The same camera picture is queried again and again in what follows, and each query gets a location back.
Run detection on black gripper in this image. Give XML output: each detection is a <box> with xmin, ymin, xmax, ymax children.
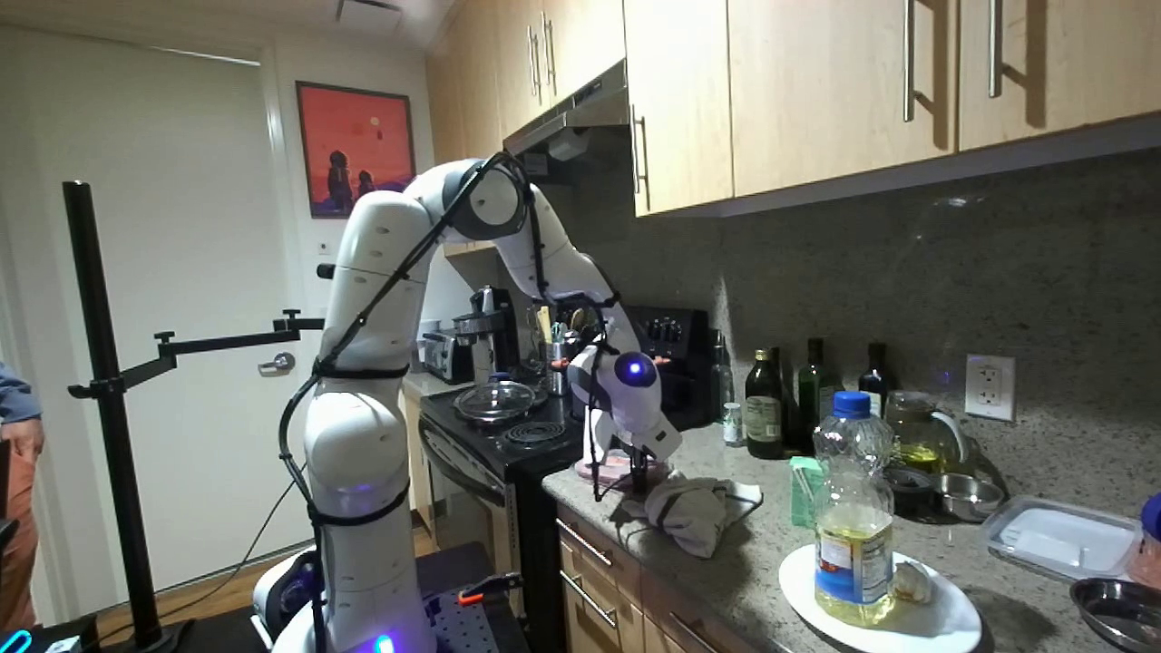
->
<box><xmin>582</xmin><ymin>406</ymin><xmax>657</xmax><ymax>498</ymax></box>

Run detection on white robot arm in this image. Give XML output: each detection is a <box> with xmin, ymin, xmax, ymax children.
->
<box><xmin>272</xmin><ymin>151</ymin><xmax>682</xmax><ymax>653</ymax></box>

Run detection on glass pot lid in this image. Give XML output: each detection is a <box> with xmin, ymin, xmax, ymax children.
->
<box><xmin>452</xmin><ymin>376</ymin><xmax>544</xmax><ymax>424</ymax></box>

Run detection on black stove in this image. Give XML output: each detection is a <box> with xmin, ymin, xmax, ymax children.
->
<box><xmin>417</xmin><ymin>302</ymin><xmax>719</xmax><ymax>653</ymax></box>

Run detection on white grey dish towel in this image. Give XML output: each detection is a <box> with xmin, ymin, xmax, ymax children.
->
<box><xmin>615</xmin><ymin>476</ymin><xmax>765</xmax><ymax>559</ymax></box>

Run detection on small spice jar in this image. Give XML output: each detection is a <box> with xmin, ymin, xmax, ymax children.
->
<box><xmin>722</xmin><ymin>401</ymin><xmax>745</xmax><ymax>446</ymax></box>

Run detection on wooden lower cabinets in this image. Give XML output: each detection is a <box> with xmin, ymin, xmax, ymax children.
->
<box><xmin>556</xmin><ymin>516</ymin><xmax>756</xmax><ymax>653</ymax></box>

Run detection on wooden cabinets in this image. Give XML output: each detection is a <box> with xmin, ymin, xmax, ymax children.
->
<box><xmin>424</xmin><ymin>0</ymin><xmax>1161</xmax><ymax>217</ymax></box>
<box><xmin>556</xmin><ymin>516</ymin><xmax>756</xmax><ymax>653</ymax></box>

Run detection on dark olive oil bottle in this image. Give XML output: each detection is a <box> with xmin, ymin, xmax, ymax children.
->
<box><xmin>745</xmin><ymin>349</ymin><xmax>782</xmax><ymax>458</ymax></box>

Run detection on dark green glass bottle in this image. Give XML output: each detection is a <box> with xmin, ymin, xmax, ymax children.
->
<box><xmin>794</xmin><ymin>336</ymin><xmax>840</xmax><ymax>454</ymax></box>

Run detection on cooking oil plastic bottle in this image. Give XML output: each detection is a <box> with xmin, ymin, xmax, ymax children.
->
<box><xmin>814</xmin><ymin>392</ymin><xmax>895</xmax><ymax>628</ymax></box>

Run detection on dark wine bottle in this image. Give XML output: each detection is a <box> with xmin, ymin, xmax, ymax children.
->
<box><xmin>861</xmin><ymin>340</ymin><xmax>901</xmax><ymax>415</ymax></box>

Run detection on glass oil jug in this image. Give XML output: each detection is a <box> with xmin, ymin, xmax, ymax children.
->
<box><xmin>885</xmin><ymin>392</ymin><xmax>970</xmax><ymax>472</ymax></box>

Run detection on range hood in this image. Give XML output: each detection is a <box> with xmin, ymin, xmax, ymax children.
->
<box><xmin>505</xmin><ymin>60</ymin><xmax>631</xmax><ymax>159</ymax></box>

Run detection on white round plate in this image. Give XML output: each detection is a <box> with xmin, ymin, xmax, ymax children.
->
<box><xmin>781</xmin><ymin>544</ymin><xmax>984</xmax><ymax>653</ymax></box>

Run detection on wooden upper cabinets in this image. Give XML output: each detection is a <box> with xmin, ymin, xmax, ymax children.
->
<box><xmin>424</xmin><ymin>0</ymin><xmax>1161</xmax><ymax>217</ymax></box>

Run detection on clear plastic food container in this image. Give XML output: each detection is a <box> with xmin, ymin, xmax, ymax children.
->
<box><xmin>984</xmin><ymin>498</ymin><xmax>1140</xmax><ymax>581</ymax></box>

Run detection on dark metal bowl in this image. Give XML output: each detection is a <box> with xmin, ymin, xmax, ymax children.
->
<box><xmin>1070</xmin><ymin>577</ymin><xmax>1161</xmax><ymax>653</ymax></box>

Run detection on white wall outlet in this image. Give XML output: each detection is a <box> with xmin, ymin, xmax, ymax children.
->
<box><xmin>966</xmin><ymin>356</ymin><xmax>1015</xmax><ymax>419</ymax></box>

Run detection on red framed wall picture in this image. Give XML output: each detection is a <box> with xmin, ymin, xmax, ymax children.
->
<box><xmin>295</xmin><ymin>80</ymin><xmax>417</xmax><ymax>217</ymax></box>

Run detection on black camera stand pole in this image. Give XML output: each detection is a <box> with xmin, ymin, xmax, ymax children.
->
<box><xmin>62</xmin><ymin>182</ymin><xmax>319</xmax><ymax>653</ymax></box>

